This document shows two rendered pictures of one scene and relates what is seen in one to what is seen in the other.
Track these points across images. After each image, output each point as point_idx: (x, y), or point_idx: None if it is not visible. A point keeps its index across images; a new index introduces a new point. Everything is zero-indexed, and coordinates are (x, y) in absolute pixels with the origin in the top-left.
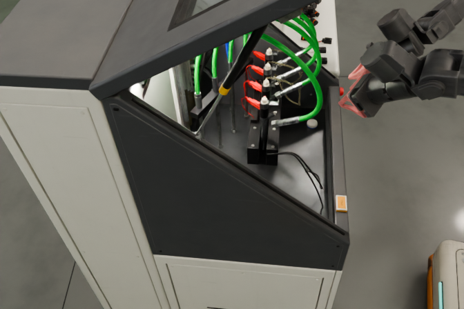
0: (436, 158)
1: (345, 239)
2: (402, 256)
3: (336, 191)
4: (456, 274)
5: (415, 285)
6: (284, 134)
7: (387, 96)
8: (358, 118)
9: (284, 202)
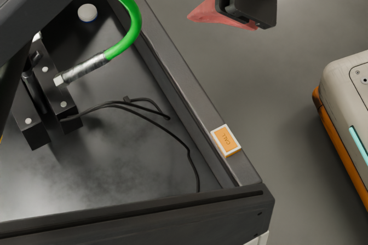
0: None
1: (267, 198)
2: (277, 110)
3: (206, 123)
4: (364, 106)
5: (311, 140)
6: (55, 56)
7: None
8: None
9: (167, 219)
